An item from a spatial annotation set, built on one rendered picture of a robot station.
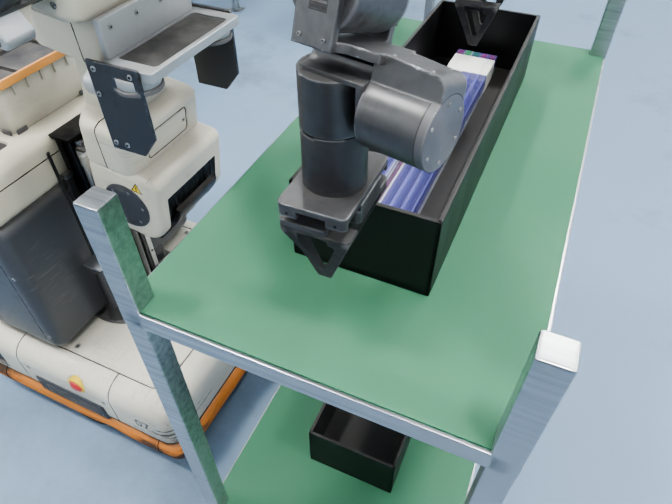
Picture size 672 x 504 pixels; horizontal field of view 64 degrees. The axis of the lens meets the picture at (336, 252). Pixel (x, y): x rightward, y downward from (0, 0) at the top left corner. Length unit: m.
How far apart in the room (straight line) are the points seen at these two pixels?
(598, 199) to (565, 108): 1.49
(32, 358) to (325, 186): 1.24
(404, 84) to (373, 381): 0.30
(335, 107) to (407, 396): 0.29
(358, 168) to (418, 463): 0.82
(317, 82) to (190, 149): 0.76
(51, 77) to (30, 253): 0.37
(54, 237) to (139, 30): 0.56
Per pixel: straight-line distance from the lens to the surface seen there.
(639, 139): 2.96
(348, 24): 0.39
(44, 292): 1.39
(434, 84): 0.37
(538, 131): 0.93
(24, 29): 0.88
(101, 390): 1.46
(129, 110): 0.95
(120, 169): 1.10
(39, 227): 1.32
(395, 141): 0.38
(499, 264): 0.68
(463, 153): 0.83
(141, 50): 0.97
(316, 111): 0.42
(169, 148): 1.15
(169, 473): 1.60
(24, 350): 1.61
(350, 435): 1.18
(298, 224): 0.47
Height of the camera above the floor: 1.42
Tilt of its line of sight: 45 degrees down
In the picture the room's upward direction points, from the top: straight up
